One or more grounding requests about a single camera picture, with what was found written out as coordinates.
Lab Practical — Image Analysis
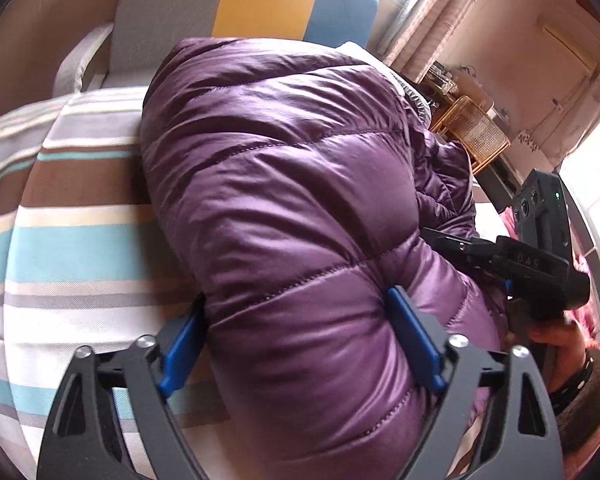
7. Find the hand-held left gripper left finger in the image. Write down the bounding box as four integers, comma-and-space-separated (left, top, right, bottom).
37, 292, 211, 480

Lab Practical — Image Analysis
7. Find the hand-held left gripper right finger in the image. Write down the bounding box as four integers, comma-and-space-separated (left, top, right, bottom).
384, 286, 566, 480

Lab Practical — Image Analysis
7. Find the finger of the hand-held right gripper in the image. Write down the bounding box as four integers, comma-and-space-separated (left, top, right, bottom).
420, 227, 506, 281

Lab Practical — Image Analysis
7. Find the purple quilted down jacket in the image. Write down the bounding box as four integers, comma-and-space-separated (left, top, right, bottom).
140, 37, 512, 480

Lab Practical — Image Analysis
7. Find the person's right forearm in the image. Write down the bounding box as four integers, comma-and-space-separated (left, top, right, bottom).
555, 345, 600, 463

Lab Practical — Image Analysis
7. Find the person's right hand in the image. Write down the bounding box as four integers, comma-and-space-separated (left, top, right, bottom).
526, 317, 588, 393

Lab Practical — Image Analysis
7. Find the rattan chair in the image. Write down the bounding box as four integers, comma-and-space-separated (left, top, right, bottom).
429, 95, 512, 175

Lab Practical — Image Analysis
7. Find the black wristband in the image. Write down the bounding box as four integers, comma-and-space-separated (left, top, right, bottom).
549, 349, 596, 413

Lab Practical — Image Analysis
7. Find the striped bed sheet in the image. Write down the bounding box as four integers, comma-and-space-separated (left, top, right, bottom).
0, 85, 486, 480

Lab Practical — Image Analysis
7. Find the grey ruffled cushion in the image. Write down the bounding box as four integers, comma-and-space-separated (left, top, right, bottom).
394, 72, 435, 122

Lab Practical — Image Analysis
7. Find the cluttered wooden desk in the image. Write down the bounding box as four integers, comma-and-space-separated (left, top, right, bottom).
419, 60, 496, 113

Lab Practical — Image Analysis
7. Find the pink patterned curtain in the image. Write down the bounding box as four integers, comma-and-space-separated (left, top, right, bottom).
380, 0, 488, 86

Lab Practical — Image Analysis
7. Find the light grey pillow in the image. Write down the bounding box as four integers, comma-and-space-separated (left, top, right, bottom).
54, 24, 115, 97

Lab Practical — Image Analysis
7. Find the grey yellow blue headboard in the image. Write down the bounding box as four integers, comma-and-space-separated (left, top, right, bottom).
102, 0, 381, 92

